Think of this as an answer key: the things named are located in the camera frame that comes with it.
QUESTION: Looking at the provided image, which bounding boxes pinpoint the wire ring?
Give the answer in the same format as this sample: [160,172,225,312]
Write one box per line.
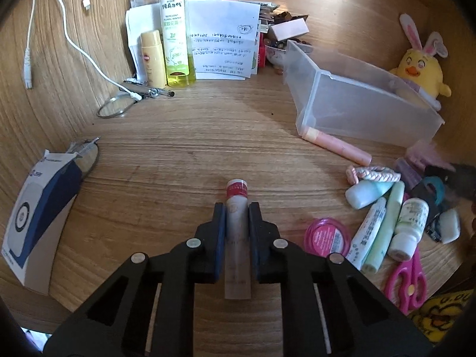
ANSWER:
[97,91,140,120]

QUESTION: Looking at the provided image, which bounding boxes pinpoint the clear plastic storage bin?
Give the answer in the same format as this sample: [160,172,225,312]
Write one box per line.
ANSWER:
[283,41,444,148]

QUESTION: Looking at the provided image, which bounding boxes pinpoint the yellow cream bottle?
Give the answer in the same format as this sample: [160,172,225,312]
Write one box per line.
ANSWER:
[140,30,167,89]

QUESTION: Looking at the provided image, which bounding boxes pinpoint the pink white braided hairband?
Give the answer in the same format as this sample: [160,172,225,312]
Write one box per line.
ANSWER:
[345,165,401,185]

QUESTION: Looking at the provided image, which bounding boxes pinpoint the white charging cable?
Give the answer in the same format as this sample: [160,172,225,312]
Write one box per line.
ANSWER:
[51,0,143,102]

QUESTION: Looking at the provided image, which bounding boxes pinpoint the yellow chick plush toy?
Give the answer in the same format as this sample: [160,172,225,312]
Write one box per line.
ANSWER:
[390,13,452,111]

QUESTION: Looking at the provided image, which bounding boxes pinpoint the pink round tin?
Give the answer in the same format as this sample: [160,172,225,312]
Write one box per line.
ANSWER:
[303,217,351,257]

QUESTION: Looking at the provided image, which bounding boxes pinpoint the light blue small bottle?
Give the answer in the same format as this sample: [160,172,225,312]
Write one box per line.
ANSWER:
[345,180,393,209]

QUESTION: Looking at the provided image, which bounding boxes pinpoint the glass bowl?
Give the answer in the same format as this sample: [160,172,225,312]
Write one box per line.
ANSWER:
[265,42,313,68]

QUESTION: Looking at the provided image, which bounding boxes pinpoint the white handwritten paper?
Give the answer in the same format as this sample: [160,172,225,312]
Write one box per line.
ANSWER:
[186,0,261,80]

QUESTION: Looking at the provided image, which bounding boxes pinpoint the blue white box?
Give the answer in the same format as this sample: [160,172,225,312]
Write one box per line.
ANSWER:
[1,151,82,295]

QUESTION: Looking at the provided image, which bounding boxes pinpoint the pink scissors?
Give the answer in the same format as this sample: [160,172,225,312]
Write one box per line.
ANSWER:
[383,249,428,315]

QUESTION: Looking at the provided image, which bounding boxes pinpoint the white red-capped tube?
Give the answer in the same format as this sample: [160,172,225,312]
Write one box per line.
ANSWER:
[224,179,252,300]

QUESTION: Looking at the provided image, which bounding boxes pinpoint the purple spray bottle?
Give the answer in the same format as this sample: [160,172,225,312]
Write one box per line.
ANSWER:
[393,158,423,192]

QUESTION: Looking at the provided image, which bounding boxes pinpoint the pale green tube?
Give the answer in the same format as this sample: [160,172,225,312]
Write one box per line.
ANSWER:
[361,181,405,275]

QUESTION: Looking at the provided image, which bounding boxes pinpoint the white pill bottle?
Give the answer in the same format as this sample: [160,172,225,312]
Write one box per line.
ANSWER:
[387,198,429,262]

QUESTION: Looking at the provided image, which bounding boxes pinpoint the peach lip balm tube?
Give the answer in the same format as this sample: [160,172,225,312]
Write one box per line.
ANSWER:
[302,126,372,166]

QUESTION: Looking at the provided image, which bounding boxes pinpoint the pink packet bundle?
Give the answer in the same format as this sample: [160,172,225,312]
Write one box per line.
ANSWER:
[405,140,454,172]

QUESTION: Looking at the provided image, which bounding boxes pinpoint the metal nail clipper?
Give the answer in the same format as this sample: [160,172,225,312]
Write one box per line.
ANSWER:
[122,81,175,98]

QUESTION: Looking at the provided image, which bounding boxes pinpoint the white ointment tube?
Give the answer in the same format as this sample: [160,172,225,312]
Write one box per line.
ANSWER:
[346,197,386,270]

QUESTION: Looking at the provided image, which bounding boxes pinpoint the green spray bottle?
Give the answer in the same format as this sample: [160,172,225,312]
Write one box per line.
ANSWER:
[159,0,196,87]

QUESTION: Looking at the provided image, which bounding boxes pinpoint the white card box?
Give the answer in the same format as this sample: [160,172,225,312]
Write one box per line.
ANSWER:
[268,18,309,41]

